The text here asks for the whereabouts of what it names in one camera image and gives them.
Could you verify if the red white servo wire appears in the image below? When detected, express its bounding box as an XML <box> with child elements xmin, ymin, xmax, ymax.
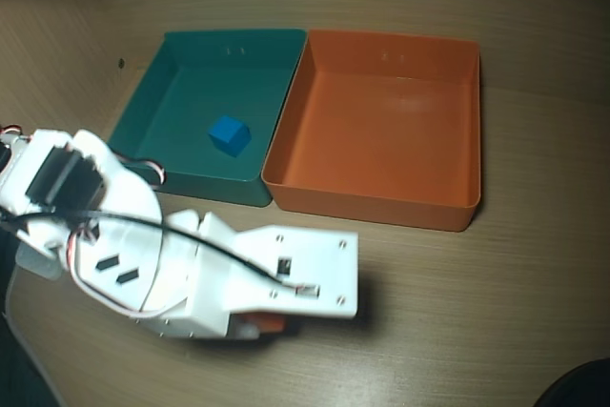
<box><xmin>117</xmin><ymin>153</ymin><xmax>168</xmax><ymax>190</ymax></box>
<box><xmin>66</xmin><ymin>228</ymin><xmax>188</xmax><ymax>318</ymax></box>

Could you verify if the blue cube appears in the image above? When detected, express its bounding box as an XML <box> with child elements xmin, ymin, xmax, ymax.
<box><xmin>207</xmin><ymin>114</ymin><xmax>253</xmax><ymax>158</ymax></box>

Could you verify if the orange plastic box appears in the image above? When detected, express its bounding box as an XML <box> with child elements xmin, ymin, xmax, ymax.
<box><xmin>260</xmin><ymin>28</ymin><xmax>482</xmax><ymax>233</ymax></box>

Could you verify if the teal plastic box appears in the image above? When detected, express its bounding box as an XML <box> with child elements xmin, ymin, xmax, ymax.
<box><xmin>107</xmin><ymin>28</ymin><xmax>309</xmax><ymax>209</ymax></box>

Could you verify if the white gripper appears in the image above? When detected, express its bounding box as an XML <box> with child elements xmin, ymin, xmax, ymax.
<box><xmin>136</xmin><ymin>209</ymin><xmax>262</xmax><ymax>340</ymax></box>

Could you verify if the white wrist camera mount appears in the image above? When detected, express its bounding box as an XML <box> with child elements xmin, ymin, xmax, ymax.
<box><xmin>198</xmin><ymin>213</ymin><xmax>360</xmax><ymax>321</ymax></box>

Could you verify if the black camera cable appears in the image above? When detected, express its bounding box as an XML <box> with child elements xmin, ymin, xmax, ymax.
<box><xmin>0</xmin><ymin>210</ymin><xmax>306</xmax><ymax>292</ymax></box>

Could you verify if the dark round object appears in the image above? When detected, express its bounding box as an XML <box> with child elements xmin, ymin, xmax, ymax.
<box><xmin>536</xmin><ymin>358</ymin><xmax>610</xmax><ymax>407</ymax></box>

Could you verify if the orange cube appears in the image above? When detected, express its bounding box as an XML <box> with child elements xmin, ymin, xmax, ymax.
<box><xmin>247</xmin><ymin>314</ymin><xmax>288</xmax><ymax>335</ymax></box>

